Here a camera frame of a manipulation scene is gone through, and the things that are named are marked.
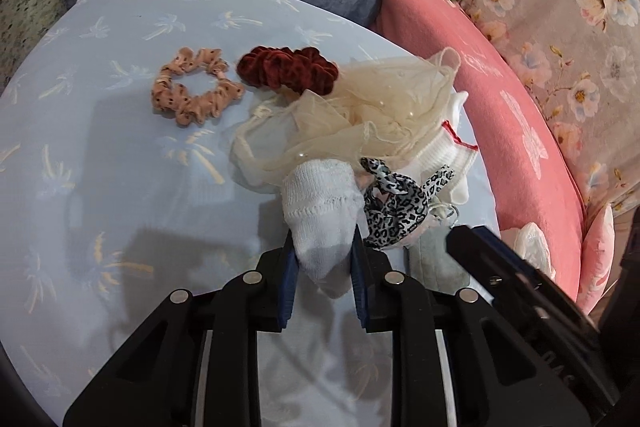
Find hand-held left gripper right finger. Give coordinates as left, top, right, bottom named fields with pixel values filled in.
left=351, top=226, right=592, bottom=427

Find cream mesh fabric bag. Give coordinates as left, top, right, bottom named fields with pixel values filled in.
left=230, top=47, right=461, bottom=195

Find white sock with red trim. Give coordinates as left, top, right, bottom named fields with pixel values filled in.
left=400, top=89, right=481, bottom=205

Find pink blanket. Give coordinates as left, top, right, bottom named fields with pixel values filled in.
left=315, top=0, right=586, bottom=313

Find grey cloth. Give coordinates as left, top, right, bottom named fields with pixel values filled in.
left=407, top=227, right=468, bottom=295

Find pink printed cushion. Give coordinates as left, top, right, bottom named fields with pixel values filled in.
left=575, top=204, right=616, bottom=315

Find floral bed sheet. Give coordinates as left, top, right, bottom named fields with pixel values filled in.
left=440, top=0, right=640, bottom=218

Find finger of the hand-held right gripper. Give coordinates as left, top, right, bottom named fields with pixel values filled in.
left=445, top=224, right=557, bottom=308

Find pink dotted scrunchie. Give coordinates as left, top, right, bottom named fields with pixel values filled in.
left=151, top=48, right=246, bottom=128

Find leopard print scrunchie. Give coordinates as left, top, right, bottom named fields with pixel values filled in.
left=360, top=156, right=458, bottom=250

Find dark red velvet scrunchie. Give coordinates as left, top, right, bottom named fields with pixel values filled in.
left=236, top=46, right=338, bottom=96

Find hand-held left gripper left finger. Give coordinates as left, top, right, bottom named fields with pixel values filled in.
left=65, top=231, right=302, bottom=427

